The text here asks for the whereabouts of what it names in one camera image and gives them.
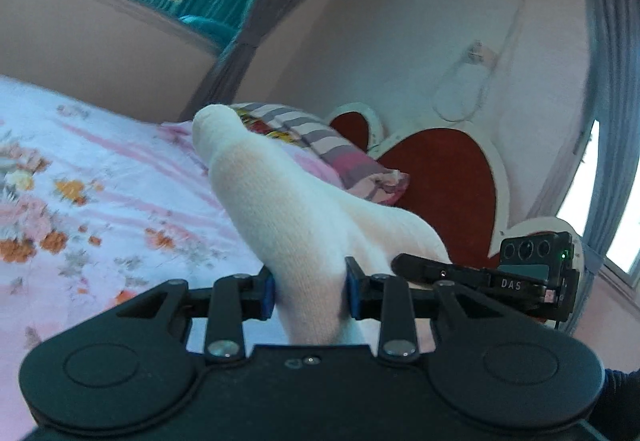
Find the cream white small garment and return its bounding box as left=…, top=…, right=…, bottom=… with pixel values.
left=192, top=104, right=450, bottom=345

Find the red heart headboard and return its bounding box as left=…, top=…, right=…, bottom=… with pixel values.
left=329, top=103, right=585, bottom=298

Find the striped patterned pillow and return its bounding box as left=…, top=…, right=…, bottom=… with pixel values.
left=231, top=102, right=409, bottom=206

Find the floral pink bed sheet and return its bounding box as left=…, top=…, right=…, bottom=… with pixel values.
left=1, top=78, right=260, bottom=440

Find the white power cable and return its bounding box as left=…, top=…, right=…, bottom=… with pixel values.
left=430, top=0, right=533, bottom=125

